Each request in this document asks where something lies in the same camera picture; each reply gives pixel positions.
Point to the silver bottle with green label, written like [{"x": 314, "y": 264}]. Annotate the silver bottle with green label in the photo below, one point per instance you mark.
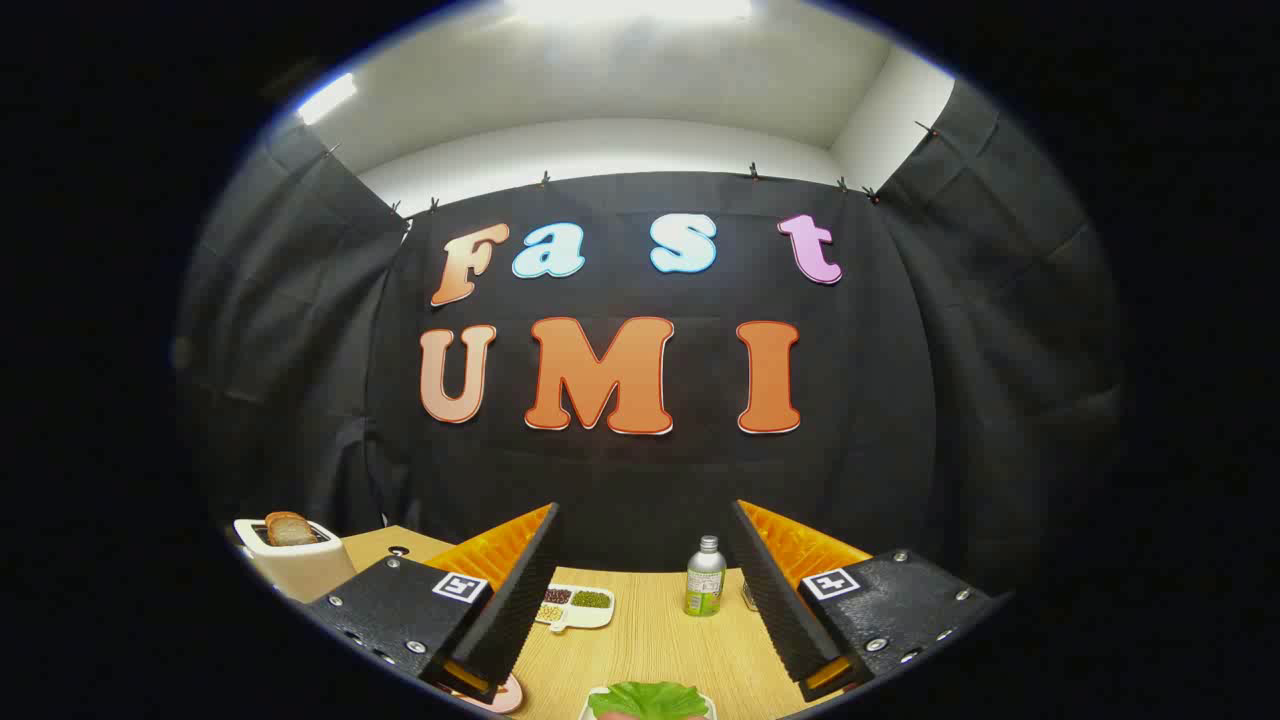
[{"x": 705, "y": 585}]

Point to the white toaster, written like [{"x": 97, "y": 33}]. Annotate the white toaster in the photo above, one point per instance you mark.
[{"x": 300, "y": 572}]

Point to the green lettuce leaf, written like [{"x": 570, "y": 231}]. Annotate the green lettuce leaf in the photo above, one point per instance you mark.
[{"x": 648, "y": 700}]

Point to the heap of green beans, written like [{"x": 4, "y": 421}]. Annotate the heap of green beans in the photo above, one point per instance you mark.
[{"x": 591, "y": 599}]

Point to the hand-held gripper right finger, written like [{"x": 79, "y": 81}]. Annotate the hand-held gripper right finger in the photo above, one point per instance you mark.
[{"x": 775, "y": 600}]

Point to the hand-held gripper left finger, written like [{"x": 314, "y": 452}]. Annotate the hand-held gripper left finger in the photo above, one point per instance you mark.
[{"x": 520, "y": 600}]

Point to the pink round plate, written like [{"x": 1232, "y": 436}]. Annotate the pink round plate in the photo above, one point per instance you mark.
[{"x": 505, "y": 697}]

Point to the white square plate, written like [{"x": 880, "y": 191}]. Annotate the white square plate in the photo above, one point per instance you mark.
[{"x": 585, "y": 712}]

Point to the black backdrop cloth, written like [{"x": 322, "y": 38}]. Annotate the black backdrop cloth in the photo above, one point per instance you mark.
[{"x": 640, "y": 480}]

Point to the white divided dish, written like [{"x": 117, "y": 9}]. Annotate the white divided dish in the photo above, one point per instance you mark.
[{"x": 580, "y": 618}]

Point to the toasted bread slice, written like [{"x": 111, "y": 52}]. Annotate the toasted bread slice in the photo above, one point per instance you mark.
[{"x": 290, "y": 530}]

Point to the ceiling light panel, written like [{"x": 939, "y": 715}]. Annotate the ceiling light panel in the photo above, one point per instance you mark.
[
  {"x": 327, "y": 98},
  {"x": 630, "y": 8}
]

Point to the heap of soybeans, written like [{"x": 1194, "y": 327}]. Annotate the heap of soybeans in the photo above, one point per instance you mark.
[{"x": 549, "y": 612}]

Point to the heap of red beans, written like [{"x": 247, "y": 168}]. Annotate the heap of red beans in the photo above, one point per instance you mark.
[{"x": 557, "y": 595}]

